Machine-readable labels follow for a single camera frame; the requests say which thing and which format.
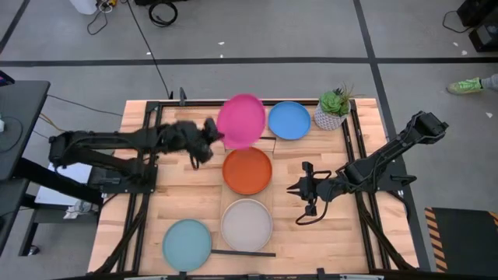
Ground black left wrist camera cable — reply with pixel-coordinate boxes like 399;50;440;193
188;149;203;171

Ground person's foot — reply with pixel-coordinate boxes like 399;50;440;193
446;76;485;96

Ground black mat with hazard stripes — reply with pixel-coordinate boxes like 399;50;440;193
423;206;498;274

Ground thin black looped cable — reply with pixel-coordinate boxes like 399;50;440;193
86;6;110;36
442;9;468;34

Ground white bucket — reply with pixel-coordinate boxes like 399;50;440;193
68;0;98;16

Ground person's leg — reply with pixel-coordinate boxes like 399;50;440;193
480;72;498;93

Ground black desk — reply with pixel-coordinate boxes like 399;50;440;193
0;79;104;257

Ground black table frame rails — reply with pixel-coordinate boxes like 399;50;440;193
91;99;421;280

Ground coiled black cable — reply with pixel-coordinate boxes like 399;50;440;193
148;1;179;29

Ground teal plate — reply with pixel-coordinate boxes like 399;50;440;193
162;219;213;272

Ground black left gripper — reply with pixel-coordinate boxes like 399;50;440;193
167;118;226;165

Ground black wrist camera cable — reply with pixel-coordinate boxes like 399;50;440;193
188;149;203;171
294;170;353;226

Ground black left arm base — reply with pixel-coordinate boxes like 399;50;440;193
87;163;159;195

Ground pink plate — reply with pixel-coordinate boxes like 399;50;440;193
216;93;267;151

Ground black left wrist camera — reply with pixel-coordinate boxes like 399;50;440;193
170;120;203;143

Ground orange plate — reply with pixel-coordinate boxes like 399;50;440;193
222;146;273;196

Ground white paper sheet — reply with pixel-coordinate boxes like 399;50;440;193
34;162;93;207

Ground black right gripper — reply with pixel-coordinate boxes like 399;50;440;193
286;161;340;217

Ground green succulent plant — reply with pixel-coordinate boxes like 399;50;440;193
317;82;365;118

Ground black equipment box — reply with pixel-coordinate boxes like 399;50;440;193
468;21;498;54
456;0;498;28

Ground long black floor cable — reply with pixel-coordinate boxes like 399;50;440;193
124;0;173;100

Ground black wire shelf frame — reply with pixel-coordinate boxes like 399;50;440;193
255;135;278;153

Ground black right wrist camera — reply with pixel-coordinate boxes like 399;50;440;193
315;179;336;200

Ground crumpled white cloth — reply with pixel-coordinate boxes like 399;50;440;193
63;200;99;220

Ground white patterned plant pot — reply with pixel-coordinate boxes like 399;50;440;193
313;101;352;131

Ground beige plate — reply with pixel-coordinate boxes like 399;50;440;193
220;198;274;253

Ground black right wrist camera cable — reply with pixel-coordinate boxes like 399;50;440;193
294;170;353;226

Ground blue plate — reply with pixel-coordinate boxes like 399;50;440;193
267;100;312;141

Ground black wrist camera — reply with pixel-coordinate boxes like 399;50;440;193
315;179;336;200
170;120;203;143

